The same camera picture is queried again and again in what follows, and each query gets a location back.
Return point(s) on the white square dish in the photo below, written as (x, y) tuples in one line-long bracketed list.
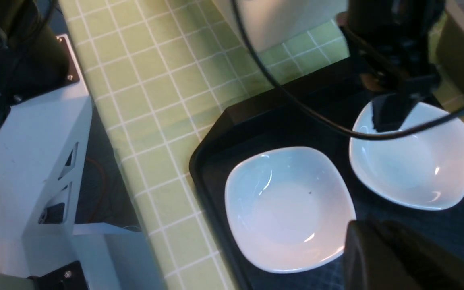
[(422, 171), (288, 209)]

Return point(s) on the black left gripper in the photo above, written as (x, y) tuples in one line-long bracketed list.
[(388, 42)]

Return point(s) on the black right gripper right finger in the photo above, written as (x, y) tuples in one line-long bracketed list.
[(433, 267)]

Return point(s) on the large white plastic tub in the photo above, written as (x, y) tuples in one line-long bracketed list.
[(269, 23)]

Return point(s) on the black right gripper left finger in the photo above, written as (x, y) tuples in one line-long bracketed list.
[(369, 263)]

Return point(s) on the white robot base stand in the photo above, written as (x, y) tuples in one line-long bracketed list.
[(42, 152)]

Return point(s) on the green checkered table mat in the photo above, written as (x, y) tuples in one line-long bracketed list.
[(182, 103)]

